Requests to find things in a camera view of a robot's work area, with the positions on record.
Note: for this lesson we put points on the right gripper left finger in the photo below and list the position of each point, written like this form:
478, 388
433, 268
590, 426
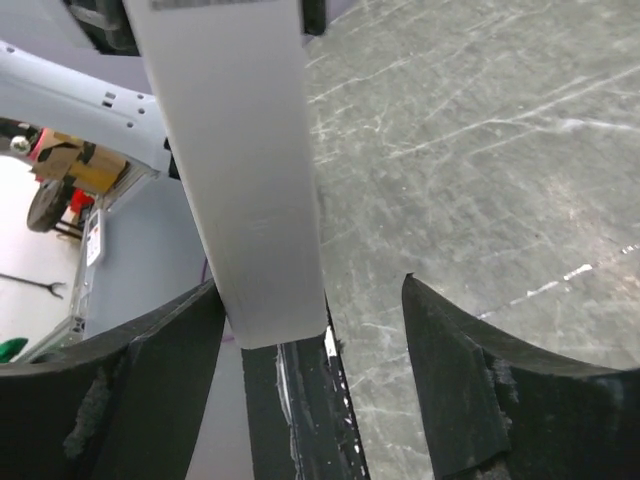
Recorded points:
125, 404

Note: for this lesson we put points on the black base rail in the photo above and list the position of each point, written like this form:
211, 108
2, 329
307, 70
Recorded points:
302, 423

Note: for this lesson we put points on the cardboard box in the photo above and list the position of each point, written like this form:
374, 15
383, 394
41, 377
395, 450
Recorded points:
81, 164

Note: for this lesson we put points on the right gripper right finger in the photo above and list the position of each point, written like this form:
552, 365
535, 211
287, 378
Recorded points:
496, 407

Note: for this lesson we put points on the long white remote control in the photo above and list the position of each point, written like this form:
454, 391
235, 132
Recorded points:
228, 77

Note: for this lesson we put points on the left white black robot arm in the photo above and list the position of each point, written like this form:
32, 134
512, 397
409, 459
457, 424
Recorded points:
47, 94

